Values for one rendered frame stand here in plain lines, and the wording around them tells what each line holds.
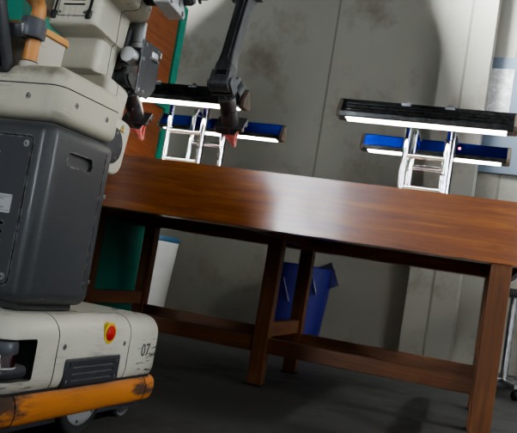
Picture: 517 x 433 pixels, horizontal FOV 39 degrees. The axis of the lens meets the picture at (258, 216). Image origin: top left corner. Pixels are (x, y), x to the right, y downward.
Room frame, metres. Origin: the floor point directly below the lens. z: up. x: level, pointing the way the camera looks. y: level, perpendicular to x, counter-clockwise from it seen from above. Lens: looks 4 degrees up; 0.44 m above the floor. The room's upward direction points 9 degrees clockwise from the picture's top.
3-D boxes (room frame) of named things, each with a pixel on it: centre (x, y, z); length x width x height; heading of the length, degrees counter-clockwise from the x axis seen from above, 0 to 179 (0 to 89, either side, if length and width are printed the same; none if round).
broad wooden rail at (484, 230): (2.40, 0.07, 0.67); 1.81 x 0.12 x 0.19; 73
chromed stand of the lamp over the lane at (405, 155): (2.58, -0.55, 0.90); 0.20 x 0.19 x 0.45; 73
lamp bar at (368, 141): (3.04, -0.69, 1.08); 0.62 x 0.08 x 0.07; 73
